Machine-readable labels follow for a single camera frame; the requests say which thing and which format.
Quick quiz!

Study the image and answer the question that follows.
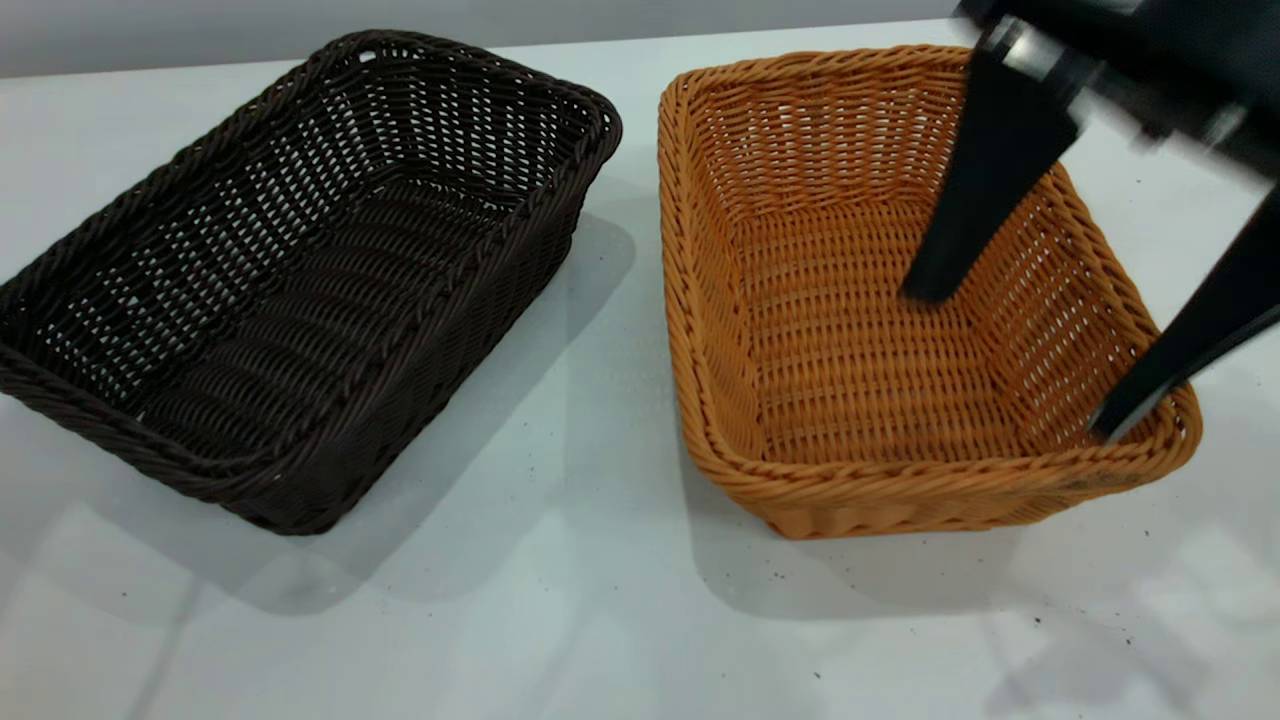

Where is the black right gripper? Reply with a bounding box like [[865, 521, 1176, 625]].
[[900, 0, 1280, 443]]

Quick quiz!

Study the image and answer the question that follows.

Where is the orange woven basket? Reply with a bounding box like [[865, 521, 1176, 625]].
[[657, 45, 1203, 542]]

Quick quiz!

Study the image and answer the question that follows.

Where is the black woven basket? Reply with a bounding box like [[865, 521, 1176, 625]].
[[0, 30, 624, 537]]

